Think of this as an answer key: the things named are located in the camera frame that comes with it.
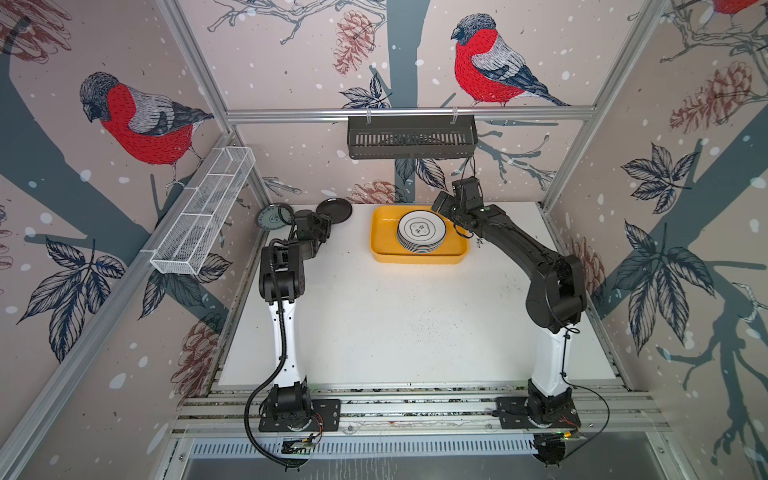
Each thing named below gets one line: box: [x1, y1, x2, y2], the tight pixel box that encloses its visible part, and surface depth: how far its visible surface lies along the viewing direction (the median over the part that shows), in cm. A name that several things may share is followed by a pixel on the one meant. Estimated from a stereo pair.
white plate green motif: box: [397, 210, 447, 245], surface depth 112 cm
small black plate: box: [316, 198, 353, 224], surface depth 124 cm
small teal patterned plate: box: [256, 202, 291, 230], surface depth 120 cm
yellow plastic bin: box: [370, 205, 469, 264], surface depth 109 cm
